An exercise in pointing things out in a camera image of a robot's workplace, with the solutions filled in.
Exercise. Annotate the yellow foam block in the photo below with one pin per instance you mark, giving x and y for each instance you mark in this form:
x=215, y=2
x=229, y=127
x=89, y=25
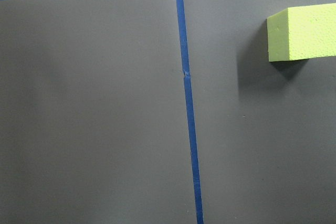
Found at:
x=303, y=32

